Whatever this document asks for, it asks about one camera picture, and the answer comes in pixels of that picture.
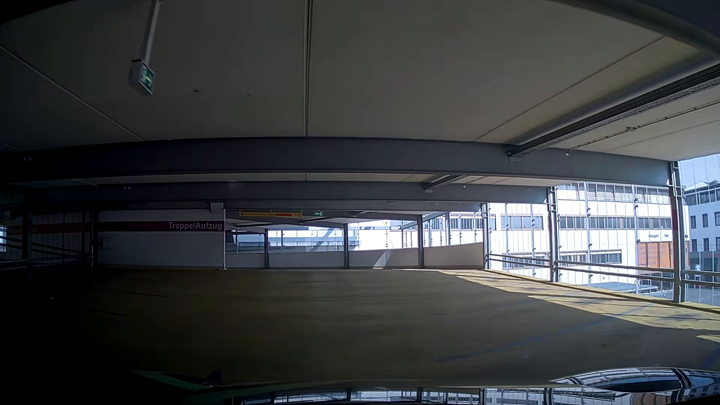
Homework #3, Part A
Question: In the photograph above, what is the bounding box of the long white building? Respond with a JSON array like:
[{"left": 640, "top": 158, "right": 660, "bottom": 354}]
[{"left": 235, "top": 212, "right": 485, "bottom": 252}]

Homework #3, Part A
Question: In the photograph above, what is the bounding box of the car's own bonnet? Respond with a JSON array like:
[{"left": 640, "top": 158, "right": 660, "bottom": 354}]
[{"left": 134, "top": 367, "right": 720, "bottom": 405}]

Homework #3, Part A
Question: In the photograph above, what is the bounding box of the white office building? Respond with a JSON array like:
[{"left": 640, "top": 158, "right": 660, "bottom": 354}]
[{"left": 487, "top": 181, "right": 676, "bottom": 294}]

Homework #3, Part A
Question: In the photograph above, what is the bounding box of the hanging green exit sign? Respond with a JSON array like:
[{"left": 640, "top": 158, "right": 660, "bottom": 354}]
[{"left": 127, "top": 0, "right": 163, "bottom": 96}]

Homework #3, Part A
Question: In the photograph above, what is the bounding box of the row of steel columns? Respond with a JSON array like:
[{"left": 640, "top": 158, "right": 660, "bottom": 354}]
[{"left": 19, "top": 161, "right": 689, "bottom": 305}]

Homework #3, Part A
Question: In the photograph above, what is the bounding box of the grey building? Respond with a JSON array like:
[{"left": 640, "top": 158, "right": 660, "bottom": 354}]
[{"left": 683, "top": 180, "right": 720, "bottom": 283}]

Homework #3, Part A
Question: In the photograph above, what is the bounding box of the low white parapet wall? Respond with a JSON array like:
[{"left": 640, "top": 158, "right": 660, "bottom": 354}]
[{"left": 225, "top": 242, "right": 486, "bottom": 270}]

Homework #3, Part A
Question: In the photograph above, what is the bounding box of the white wall with red stripe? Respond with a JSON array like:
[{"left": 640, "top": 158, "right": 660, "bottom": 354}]
[{"left": 98, "top": 209, "right": 226, "bottom": 269}]

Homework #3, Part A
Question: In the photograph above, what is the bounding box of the grey steel guard rail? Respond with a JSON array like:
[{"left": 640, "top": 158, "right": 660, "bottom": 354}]
[{"left": 485, "top": 251, "right": 720, "bottom": 308}]

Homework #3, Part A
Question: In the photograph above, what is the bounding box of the dark steel guard rail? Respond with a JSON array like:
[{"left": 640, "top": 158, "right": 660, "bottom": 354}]
[{"left": 0, "top": 235, "right": 95, "bottom": 272}]

